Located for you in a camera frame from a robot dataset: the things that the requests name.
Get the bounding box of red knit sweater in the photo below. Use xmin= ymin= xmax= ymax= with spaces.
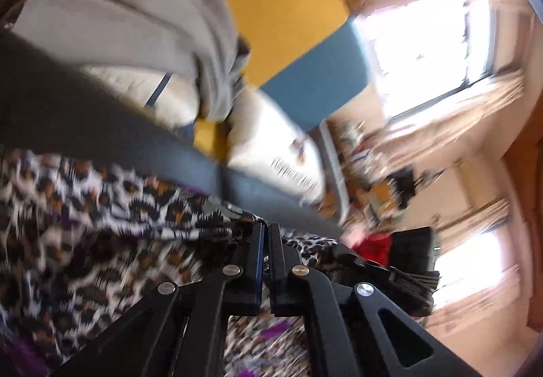
xmin=351 ymin=233 xmax=396 ymax=268

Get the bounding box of wooden desk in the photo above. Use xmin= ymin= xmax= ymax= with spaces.
xmin=335 ymin=122 xmax=397 ymax=229

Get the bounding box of leopard print garment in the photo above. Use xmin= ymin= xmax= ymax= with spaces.
xmin=0 ymin=148 xmax=355 ymax=377

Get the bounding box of grey garment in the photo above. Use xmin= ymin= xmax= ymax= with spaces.
xmin=13 ymin=0 xmax=252 ymax=124

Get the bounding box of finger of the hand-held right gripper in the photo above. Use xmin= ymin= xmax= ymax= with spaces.
xmin=330 ymin=243 xmax=439 ymax=316

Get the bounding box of white printed pillow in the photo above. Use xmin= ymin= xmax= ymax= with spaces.
xmin=227 ymin=88 xmax=329 ymax=209

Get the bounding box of large window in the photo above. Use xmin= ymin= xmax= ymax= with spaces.
xmin=352 ymin=0 xmax=498 ymax=120

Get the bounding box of grey yellow blue sofa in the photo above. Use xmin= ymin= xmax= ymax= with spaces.
xmin=25 ymin=0 xmax=371 ymax=225

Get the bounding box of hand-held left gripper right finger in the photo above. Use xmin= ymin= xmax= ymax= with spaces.
xmin=269 ymin=222 xmax=484 ymax=377

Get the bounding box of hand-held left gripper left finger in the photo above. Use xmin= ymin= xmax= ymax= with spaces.
xmin=51 ymin=222 xmax=269 ymax=377

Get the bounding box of narrow window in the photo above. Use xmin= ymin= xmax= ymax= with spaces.
xmin=433 ymin=228 xmax=527 ymax=312

